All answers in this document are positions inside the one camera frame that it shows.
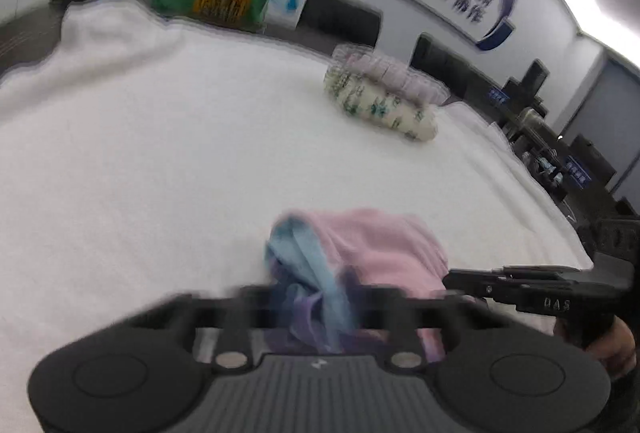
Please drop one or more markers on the pink floral garment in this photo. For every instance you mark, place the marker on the pink floral garment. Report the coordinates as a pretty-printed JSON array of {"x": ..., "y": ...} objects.
[{"x": 395, "y": 70}]

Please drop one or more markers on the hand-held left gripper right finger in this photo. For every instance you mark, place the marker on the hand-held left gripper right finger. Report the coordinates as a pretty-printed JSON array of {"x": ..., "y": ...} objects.
[{"x": 400, "y": 308}]

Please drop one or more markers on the pink and blue garment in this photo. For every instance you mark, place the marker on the pink and blue garment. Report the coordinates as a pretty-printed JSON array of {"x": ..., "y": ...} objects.
[{"x": 360, "y": 253}]

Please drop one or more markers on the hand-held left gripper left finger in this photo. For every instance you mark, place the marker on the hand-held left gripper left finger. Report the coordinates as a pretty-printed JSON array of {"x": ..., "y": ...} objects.
[{"x": 225, "y": 308}]

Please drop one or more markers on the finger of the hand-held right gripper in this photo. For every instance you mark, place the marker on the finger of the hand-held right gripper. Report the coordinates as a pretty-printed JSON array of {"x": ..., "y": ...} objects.
[{"x": 480, "y": 280}]

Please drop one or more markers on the white fluffy towel blanket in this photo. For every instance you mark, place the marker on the white fluffy towel blanket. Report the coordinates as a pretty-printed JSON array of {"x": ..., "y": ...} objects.
[{"x": 150, "y": 138}]

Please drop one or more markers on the person's right hand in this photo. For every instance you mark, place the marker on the person's right hand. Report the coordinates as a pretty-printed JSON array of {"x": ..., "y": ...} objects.
[{"x": 617, "y": 348}]

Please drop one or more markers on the cream green floral garment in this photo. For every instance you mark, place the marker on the cream green floral garment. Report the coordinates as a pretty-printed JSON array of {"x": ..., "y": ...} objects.
[{"x": 375, "y": 105}]

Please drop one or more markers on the blue desk sign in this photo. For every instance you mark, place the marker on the blue desk sign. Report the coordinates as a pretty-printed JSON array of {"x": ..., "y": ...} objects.
[
  {"x": 575, "y": 166},
  {"x": 498, "y": 96}
]

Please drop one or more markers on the black office chair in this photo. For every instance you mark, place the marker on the black office chair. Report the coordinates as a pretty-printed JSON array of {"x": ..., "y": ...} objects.
[
  {"x": 340, "y": 18},
  {"x": 450, "y": 63}
]

